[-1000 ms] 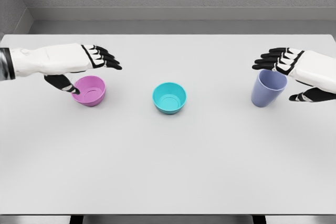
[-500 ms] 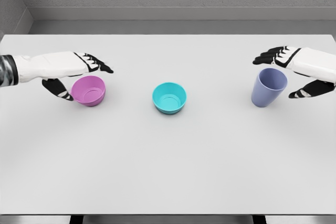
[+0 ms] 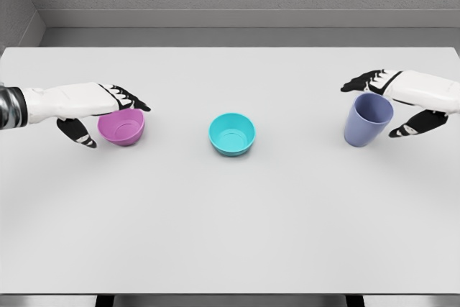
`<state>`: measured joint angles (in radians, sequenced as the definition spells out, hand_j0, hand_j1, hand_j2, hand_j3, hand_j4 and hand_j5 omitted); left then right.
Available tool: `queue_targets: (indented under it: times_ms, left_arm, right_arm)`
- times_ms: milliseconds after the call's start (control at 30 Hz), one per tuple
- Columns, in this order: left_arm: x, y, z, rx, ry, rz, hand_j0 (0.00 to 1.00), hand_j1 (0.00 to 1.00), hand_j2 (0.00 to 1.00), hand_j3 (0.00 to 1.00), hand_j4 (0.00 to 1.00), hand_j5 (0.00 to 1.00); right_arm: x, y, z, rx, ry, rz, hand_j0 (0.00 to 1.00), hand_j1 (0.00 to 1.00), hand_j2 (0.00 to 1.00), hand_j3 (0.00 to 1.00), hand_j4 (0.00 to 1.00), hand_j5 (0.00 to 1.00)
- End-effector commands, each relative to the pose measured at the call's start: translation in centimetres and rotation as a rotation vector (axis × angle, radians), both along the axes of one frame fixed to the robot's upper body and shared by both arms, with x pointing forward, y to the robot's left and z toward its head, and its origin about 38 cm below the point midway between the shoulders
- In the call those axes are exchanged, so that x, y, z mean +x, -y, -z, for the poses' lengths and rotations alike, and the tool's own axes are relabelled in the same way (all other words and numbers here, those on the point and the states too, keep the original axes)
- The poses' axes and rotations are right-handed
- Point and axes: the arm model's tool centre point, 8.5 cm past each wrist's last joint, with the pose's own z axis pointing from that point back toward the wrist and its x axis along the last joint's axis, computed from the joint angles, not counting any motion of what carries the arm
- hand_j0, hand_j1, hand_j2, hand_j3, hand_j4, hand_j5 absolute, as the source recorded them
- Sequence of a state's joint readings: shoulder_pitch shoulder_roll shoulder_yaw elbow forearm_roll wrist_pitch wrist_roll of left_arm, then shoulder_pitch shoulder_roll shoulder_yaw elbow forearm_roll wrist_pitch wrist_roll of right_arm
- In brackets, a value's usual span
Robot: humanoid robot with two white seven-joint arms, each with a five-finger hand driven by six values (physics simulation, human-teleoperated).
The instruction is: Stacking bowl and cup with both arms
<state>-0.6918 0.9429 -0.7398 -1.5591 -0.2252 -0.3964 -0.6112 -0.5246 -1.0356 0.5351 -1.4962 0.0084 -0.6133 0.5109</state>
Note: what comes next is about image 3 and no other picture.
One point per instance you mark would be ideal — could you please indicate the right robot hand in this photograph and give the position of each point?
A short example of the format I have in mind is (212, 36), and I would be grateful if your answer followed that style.
(406, 87)

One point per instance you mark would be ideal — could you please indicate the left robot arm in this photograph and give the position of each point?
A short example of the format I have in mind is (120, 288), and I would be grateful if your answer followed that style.
(27, 105)

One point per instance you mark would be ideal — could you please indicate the lavender blue cup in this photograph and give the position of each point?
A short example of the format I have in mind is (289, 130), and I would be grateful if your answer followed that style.
(364, 122)

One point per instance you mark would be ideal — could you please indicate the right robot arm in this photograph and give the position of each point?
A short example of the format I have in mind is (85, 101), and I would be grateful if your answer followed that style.
(454, 96)

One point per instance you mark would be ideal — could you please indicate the pink bowl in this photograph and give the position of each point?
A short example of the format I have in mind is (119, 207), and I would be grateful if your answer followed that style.
(122, 128)

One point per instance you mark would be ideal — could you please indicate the teal bowl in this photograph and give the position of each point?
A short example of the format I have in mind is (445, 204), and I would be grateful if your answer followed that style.
(232, 134)

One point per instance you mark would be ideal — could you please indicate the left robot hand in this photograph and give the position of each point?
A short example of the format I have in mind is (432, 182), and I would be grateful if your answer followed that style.
(91, 100)

